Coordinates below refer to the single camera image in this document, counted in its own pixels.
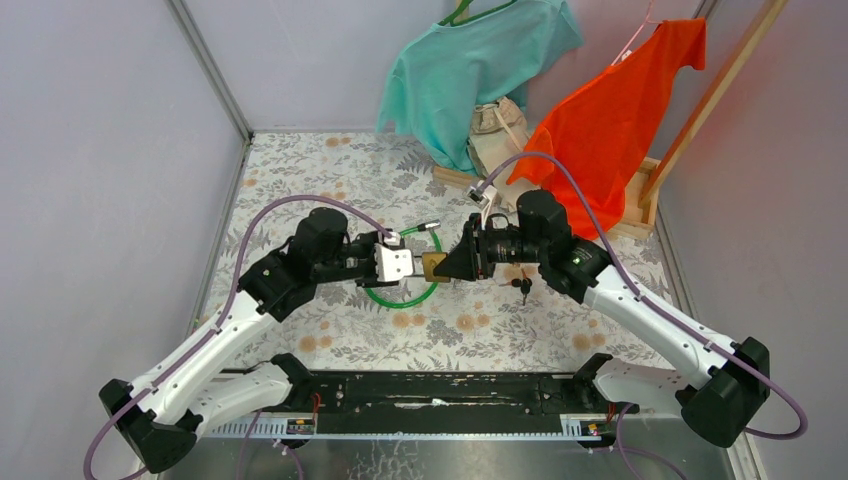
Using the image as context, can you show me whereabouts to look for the green hanger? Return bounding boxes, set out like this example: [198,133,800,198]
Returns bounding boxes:
[438,0,516,27]

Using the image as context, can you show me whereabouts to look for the wooden clothes rack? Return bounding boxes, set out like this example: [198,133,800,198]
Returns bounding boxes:
[431,0,791,242]

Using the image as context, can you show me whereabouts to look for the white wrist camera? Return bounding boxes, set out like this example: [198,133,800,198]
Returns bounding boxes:
[374,231,415,283]
[466,180,498,223]

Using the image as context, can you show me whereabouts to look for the green cable lock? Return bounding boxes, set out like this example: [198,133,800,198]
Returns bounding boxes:
[361,221,443,311]

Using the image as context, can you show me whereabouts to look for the beige cloth bag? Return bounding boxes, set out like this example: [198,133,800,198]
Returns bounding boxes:
[468,97,538,211]

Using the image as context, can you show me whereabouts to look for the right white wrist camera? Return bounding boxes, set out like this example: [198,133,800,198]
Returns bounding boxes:
[466,180,498,223]

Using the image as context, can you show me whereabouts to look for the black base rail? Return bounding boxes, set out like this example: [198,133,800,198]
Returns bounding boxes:
[247,368,641,436]

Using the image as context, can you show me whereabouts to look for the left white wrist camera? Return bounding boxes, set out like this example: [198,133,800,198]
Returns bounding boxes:
[374,231,415,283]

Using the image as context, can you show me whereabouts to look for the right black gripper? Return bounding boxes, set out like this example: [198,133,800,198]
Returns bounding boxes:
[434,213,546,282]

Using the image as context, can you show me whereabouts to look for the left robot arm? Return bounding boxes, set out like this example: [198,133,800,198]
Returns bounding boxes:
[95,204,414,474]

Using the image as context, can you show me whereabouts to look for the aluminium frame profile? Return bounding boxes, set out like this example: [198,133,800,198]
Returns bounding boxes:
[165,0,253,144]

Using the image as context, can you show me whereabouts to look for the black head keys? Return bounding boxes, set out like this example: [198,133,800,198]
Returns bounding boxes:
[503,274,533,306]

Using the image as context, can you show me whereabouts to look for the teal t-shirt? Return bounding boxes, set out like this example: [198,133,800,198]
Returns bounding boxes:
[376,0,584,173]

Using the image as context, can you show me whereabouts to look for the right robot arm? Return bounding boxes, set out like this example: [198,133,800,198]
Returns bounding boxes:
[429,190,770,448]

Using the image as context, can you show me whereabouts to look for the pink hanger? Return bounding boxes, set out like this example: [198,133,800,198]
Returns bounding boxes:
[610,0,662,66]

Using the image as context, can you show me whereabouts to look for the brass padlock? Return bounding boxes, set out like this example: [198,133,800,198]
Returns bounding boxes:
[412,252,451,283]

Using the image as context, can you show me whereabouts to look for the orange t-shirt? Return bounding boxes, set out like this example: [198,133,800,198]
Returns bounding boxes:
[507,18,707,240]

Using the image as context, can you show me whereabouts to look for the floral table cloth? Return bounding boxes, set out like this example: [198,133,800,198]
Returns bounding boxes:
[203,133,665,372]

